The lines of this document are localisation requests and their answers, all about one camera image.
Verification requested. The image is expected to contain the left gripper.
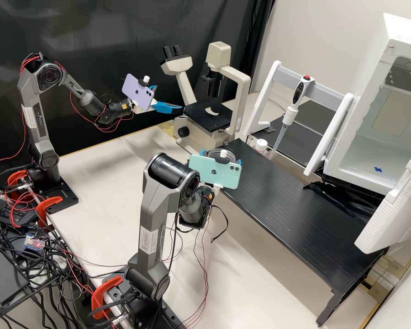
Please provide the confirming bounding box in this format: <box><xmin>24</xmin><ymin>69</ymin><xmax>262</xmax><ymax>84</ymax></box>
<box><xmin>132</xmin><ymin>85</ymin><xmax>184</xmax><ymax>116</ymax></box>

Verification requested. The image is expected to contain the petri dish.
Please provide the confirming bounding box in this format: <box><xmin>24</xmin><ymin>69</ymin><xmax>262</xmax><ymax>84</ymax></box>
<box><xmin>208</xmin><ymin>147</ymin><xmax>240</xmax><ymax>166</ymax></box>

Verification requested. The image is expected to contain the white incubator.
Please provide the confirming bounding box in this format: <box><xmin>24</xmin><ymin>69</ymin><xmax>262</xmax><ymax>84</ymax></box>
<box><xmin>323</xmin><ymin>12</ymin><xmax>411</xmax><ymax>196</ymax></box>

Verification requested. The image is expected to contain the incubator door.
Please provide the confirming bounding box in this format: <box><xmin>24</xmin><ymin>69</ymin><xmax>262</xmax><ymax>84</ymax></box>
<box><xmin>354</xmin><ymin>138</ymin><xmax>411</xmax><ymax>255</ymax></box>

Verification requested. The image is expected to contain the cream microscope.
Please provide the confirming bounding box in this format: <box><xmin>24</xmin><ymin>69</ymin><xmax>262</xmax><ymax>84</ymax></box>
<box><xmin>160</xmin><ymin>41</ymin><xmax>253</xmax><ymax>155</ymax></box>

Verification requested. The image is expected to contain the pipette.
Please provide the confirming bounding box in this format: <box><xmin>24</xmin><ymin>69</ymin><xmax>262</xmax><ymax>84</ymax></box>
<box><xmin>269</xmin><ymin>74</ymin><xmax>316</xmax><ymax>160</ymax></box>

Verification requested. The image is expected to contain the white pipette stand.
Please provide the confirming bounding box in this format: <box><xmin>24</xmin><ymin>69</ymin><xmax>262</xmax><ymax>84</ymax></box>
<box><xmin>242</xmin><ymin>60</ymin><xmax>355</xmax><ymax>177</ymax></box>

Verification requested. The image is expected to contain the orange clamp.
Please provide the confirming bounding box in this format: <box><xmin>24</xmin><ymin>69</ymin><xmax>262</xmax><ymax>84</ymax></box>
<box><xmin>6</xmin><ymin>170</ymin><xmax>33</xmax><ymax>193</ymax></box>
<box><xmin>34</xmin><ymin>195</ymin><xmax>64</xmax><ymax>229</ymax></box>
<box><xmin>90</xmin><ymin>276</ymin><xmax>124</xmax><ymax>321</ymax></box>

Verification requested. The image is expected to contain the black power adapter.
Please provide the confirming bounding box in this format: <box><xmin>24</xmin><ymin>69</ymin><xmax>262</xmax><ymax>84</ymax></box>
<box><xmin>0</xmin><ymin>198</ymin><xmax>38</xmax><ymax>228</ymax></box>

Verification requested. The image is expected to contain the small circuit board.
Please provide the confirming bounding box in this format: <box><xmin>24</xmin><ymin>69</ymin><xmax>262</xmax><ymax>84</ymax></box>
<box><xmin>23</xmin><ymin>233</ymin><xmax>46</xmax><ymax>254</ymax></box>

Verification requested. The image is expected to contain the flat black box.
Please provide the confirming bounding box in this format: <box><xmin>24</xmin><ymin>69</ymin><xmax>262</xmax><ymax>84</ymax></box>
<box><xmin>0</xmin><ymin>253</ymin><xmax>31</xmax><ymax>305</ymax></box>

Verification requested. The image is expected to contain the right wrist camera phone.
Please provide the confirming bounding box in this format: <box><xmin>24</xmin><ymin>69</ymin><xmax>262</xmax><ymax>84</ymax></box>
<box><xmin>188</xmin><ymin>149</ymin><xmax>243</xmax><ymax>191</ymax></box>

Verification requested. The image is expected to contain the wrist camera phone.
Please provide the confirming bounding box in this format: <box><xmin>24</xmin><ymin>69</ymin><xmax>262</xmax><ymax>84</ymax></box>
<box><xmin>188</xmin><ymin>149</ymin><xmax>243</xmax><ymax>191</ymax></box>
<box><xmin>121</xmin><ymin>74</ymin><xmax>157</xmax><ymax>111</ymax></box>

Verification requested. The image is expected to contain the left wrist camera phone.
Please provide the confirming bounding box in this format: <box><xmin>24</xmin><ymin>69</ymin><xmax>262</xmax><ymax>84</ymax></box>
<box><xmin>121</xmin><ymin>74</ymin><xmax>157</xmax><ymax>111</ymax></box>

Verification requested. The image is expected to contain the black cable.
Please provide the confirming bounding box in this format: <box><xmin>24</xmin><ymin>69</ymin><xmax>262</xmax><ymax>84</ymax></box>
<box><xmin>195</xmin><ymin>205</ymin><xmax>229</xmax><ymax>244</ymax></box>

